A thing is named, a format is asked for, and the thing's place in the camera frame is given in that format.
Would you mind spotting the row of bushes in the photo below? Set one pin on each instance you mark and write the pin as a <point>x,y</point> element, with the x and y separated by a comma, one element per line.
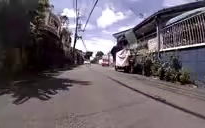
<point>166,71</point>

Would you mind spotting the utility pole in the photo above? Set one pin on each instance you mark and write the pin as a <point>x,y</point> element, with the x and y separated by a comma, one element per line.
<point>76,30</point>

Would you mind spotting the building with white railing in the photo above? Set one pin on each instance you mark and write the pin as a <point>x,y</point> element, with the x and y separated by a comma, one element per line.
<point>190,40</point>

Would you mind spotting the grey asphalt road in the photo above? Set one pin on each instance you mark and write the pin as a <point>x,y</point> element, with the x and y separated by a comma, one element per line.
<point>100,100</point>

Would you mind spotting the red vehicle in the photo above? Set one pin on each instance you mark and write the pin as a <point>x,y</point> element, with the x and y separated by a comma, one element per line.
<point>105,60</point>

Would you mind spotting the dark building with balcony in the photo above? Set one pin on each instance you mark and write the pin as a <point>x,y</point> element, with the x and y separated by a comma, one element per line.
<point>30,36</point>

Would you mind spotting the distant trees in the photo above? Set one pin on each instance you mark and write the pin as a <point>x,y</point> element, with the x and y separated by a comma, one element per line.
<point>96,55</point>

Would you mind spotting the white car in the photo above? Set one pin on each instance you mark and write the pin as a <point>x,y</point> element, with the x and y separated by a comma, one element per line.
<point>87,62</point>

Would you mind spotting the covered vehicle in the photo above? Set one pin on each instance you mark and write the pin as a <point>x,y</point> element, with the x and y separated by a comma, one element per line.
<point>122,58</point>

